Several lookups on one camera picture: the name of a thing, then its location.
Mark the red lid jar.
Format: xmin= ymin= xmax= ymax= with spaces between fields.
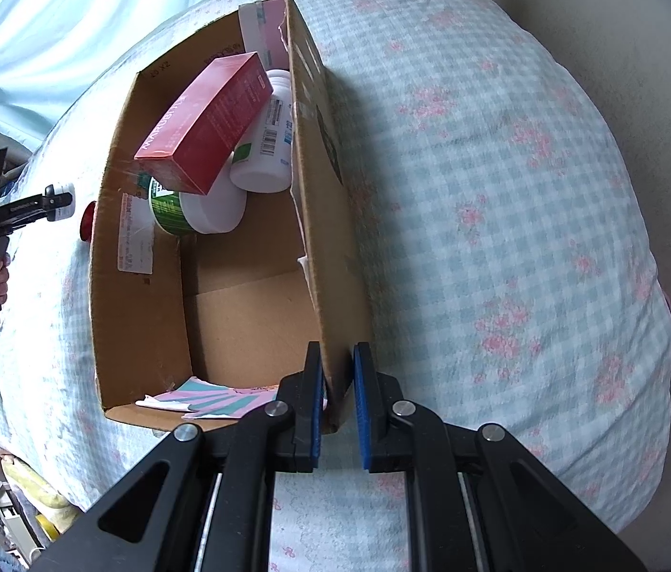
xmin=77 ymin=202 xmax=99 ymax=244

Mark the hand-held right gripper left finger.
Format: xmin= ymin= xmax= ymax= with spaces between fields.
xmin=31 ymin=341 xmax=327 ymax=572

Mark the red carton box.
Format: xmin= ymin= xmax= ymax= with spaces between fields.
xmin=133 ymin=51 xmax=273 ymax=196

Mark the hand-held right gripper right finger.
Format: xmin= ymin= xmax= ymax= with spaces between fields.
xmin=353 ymin=341 xmax=649 ymax=572

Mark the cardboard box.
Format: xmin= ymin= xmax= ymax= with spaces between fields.
xmin=89 ymin=0 xmax=376 ymax=435

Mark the small white jar black label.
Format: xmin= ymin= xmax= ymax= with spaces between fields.
xmin=48 ymin=183 xmax=77 ymax=222

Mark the light blue cloth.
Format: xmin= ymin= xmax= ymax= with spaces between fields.
xmin=0 ymin=0 xmax=254 ymax=151

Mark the yellow cloth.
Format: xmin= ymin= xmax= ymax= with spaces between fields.
xmin=1 ymin=457 xmax=78 ymax=535

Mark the green jar with white lid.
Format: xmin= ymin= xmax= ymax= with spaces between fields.
xmin=147 ymin=172 xmax=249 ymax=238

